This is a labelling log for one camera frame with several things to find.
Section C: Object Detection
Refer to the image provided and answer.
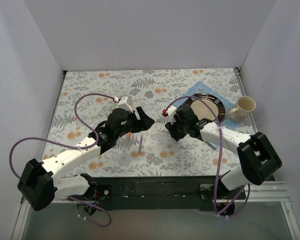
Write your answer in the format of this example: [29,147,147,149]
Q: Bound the purple pen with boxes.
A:
[138,132,144,155]

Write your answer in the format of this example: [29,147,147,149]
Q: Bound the grey highlighter pen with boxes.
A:
[126,132,132,138]

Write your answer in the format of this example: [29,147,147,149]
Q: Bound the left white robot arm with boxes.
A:
[17,106,155,211]

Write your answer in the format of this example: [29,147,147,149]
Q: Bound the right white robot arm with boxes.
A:
[165,105,282,199]

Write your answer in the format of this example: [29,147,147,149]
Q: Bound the dark striped plate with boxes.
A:
[185,93,226,123]

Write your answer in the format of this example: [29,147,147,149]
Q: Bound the blue checked cloth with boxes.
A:
[173,81,239,130]

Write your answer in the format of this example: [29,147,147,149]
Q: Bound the floral table mat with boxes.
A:
[48,68,243,177]

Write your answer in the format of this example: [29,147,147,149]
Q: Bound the cream ceramic mug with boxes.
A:
[228,96,257,123]

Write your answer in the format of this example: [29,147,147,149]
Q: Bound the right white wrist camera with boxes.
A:
[162,105,177,124]

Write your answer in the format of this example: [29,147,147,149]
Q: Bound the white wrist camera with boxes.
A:
[162,105,177,124]
[113,95,133,114]

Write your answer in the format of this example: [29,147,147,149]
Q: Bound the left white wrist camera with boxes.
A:
[113,95,133,114]

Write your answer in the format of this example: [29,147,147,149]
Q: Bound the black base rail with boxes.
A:
[67,176,276,212]

